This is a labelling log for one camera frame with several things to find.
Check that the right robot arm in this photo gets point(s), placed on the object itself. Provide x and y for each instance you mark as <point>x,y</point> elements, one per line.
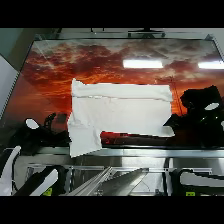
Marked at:
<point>200,126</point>

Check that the white shirt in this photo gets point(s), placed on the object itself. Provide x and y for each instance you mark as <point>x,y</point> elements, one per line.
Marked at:
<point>116,110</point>

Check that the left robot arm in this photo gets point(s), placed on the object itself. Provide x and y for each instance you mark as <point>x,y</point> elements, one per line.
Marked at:
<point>30,140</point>

